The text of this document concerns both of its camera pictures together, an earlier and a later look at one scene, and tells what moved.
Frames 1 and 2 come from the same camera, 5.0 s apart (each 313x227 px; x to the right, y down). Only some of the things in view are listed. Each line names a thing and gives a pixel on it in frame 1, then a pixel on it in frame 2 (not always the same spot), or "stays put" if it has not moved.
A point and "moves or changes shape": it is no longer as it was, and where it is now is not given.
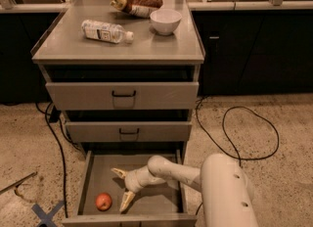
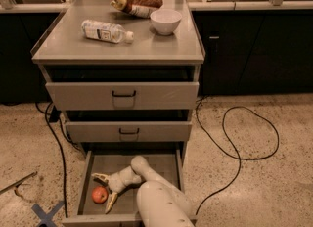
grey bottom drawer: x=102 y=192 stays put
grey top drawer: x=120 y=96 stays put
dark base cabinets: x=245 y=51 stays put
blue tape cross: x=46 y=217 stays put
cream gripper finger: x=127 y=199 to x=111 y=202
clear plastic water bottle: x=106 y=31 stays put
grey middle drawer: x=127 y=131 stays put
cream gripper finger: x=119 y=172 to x=103 y=179
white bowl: x=164 y=22 stays put
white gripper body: x=132 y=181 to x=117 y=181
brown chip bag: x=135 y=2 stays put
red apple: x=104 y=202 moves or changes shape
